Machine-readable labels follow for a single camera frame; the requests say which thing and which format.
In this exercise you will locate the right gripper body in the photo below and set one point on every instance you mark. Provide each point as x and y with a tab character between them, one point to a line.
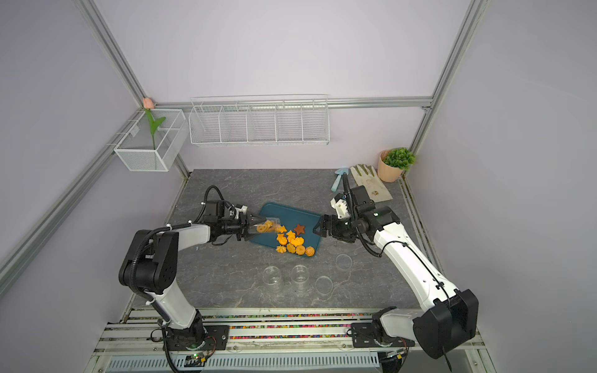
342	229

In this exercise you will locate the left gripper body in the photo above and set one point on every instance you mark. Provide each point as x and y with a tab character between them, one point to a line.
239	226

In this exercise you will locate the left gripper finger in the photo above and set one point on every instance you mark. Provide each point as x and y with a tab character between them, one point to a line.
250	232
255	219

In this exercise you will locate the batch orange cookies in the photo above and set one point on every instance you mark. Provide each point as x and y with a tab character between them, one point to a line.
271	227
297	246

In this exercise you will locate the clear cookie jar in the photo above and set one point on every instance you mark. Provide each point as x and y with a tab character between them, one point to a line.
272	279
300	279
273	219

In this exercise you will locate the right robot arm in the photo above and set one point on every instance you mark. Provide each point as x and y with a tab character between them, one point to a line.
448	316

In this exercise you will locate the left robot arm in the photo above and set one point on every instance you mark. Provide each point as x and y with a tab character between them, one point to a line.
150	266

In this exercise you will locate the teal plastic tray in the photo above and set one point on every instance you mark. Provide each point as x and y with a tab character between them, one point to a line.
289	217

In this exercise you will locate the blue garden trowel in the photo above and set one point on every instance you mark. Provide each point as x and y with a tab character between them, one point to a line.
339	174

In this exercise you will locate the beige gardening glove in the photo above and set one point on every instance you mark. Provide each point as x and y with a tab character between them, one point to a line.
366	176

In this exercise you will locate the potted green plant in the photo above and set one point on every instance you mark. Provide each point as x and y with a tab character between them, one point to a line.
393	163

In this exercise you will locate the artificial pink tulip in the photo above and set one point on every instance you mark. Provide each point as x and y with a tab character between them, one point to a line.
154	123

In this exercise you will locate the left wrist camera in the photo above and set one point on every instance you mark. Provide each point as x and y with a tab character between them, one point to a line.
240	209

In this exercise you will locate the white wire wall shelf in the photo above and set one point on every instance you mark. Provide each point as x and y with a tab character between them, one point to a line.
289	119

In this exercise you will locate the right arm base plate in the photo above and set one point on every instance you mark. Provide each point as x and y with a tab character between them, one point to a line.
370	335

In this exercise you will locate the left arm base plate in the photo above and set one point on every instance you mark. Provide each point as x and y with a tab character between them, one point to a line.
210	338

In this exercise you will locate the white mesh wall basket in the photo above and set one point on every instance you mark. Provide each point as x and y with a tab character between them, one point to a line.
135	148

